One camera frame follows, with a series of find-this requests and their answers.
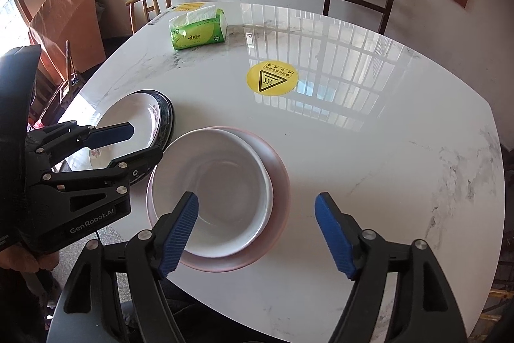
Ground large pink bowl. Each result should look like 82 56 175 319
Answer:
145 124 292 274

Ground orange covered furniture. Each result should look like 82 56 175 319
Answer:
28 0 105 85

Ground yellow round warning sticker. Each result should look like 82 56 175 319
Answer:
246 60 299 96

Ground white bowl rabbit print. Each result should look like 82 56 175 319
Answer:
151 128 274 258

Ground white plate pink flowers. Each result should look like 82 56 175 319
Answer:
90 91 169 169

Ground green tissue pack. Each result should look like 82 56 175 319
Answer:
169 4 227 50

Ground light wooden chair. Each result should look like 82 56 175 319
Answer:
125 0 173 34

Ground person's left hand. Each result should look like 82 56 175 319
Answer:
0 245 59 273

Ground dark wooden side chair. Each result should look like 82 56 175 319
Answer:
29 40 85 129

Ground white bowl dog print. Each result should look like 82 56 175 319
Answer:
189 129 274 235

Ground large blue floral plate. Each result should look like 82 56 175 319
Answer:
120 88 176 185

